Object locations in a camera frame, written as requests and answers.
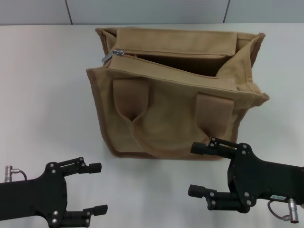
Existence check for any khaki canvas food bag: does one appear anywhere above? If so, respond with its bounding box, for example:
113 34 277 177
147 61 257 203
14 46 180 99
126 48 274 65
85 26 271 159

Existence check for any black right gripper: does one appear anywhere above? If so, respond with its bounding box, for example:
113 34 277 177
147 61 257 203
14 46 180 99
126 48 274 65
188 137 304 213

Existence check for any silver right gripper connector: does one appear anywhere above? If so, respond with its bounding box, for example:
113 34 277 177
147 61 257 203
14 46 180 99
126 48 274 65
288 198 301 224

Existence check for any thin dark right cable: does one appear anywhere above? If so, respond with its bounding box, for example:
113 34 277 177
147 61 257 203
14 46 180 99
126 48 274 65
267 200 291 219

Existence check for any thin black left cable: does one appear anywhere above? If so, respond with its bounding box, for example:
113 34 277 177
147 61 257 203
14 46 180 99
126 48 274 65
13 168 29 181

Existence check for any silver metal zipper pull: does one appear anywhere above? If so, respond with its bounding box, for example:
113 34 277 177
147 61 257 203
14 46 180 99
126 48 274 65
101 49 125 64

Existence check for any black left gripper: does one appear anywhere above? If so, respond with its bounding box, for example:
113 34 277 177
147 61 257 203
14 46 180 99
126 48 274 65
0 156 108 228

